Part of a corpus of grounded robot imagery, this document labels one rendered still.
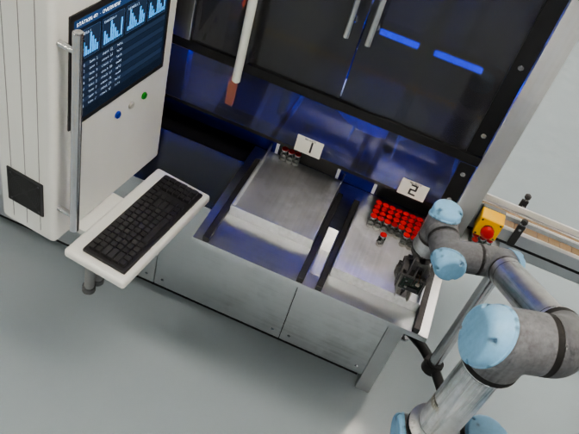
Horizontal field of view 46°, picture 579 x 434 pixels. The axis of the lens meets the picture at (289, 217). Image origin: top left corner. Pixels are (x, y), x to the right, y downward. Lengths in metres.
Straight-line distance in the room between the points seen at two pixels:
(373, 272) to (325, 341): 0.74
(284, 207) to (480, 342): 0.98
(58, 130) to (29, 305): 1.26
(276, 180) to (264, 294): 0.59
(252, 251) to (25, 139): 0.66
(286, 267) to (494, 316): 0.81
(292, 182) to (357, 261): 0.35
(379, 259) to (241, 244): 0.41
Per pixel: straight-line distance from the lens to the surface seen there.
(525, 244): 2.29
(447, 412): 1.45
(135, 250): 1.94
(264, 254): 1.92
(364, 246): 2.04
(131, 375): 2.67
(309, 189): 2.16
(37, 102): 1.69
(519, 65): 1.85
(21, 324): 2.81
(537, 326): 1.28
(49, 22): 1.55
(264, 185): 2.12
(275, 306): 2.61
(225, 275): 2.60
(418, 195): 2.09
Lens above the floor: 2.28
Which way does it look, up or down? 43 degrees down
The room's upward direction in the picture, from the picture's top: 18 degrees clockwise
